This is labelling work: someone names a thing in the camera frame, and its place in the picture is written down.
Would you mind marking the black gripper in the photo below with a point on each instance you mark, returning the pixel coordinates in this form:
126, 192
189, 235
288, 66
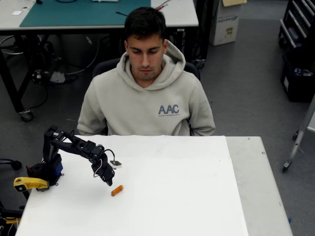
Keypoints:
107, 175

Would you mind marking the orange food piece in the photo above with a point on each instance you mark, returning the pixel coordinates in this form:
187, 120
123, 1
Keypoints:
117, 189

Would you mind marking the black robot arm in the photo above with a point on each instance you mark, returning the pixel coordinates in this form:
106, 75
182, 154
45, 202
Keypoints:
73, 147

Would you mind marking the white paper sheet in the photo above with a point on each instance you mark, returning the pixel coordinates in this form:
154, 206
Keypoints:
160, 196

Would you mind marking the man in beige hoodie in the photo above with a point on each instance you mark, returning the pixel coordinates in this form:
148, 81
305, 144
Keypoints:
137, 105

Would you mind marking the black and yellow clamp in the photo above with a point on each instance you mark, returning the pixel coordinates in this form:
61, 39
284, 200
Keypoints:
9, 212

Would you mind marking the black office chair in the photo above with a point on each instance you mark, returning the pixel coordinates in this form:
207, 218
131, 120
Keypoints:
103, 66

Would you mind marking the crumpled white paper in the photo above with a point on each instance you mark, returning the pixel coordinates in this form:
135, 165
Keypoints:
57, 77

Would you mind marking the black zip tie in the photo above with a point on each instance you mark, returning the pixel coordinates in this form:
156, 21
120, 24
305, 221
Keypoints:
121, 14

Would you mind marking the green cutting mat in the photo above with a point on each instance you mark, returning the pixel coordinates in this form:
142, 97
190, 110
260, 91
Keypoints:
73, 14

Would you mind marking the white cardboard box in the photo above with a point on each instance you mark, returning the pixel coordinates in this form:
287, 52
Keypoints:
225, 29

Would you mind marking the small white tag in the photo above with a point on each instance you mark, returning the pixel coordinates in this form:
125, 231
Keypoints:
16, 12

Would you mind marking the grey metal stand leg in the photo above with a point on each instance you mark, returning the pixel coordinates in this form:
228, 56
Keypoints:
296, 145

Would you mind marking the black bin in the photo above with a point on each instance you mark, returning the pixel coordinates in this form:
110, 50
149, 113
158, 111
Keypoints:
295, 88

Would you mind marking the black tool drawer cart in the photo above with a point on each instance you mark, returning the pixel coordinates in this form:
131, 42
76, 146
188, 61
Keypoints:
300, 14

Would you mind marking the black metal rack frame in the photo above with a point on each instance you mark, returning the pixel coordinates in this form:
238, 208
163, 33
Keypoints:
203, 37

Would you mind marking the grey workbench with black frame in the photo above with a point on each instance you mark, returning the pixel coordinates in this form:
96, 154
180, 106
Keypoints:
177, 17

